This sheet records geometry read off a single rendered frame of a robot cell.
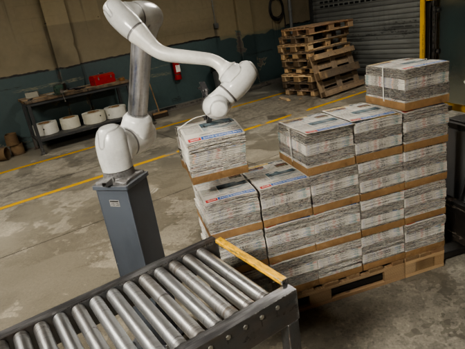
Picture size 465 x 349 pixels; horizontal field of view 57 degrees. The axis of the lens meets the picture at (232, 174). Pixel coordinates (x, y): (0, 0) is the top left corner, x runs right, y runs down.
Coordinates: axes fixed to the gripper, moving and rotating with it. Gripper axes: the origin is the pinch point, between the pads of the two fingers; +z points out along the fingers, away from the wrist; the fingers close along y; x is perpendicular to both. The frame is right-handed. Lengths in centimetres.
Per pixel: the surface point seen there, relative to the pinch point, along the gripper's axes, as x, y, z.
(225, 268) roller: -13, 56, -69
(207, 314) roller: -24, 58, -93
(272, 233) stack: 24, 74, -9
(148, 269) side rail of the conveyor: -41, 56, -56
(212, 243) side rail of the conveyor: -13, 55, -47
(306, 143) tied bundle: 48, 29, -12
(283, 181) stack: 34, 48, -8
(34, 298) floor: -132, 126, 89
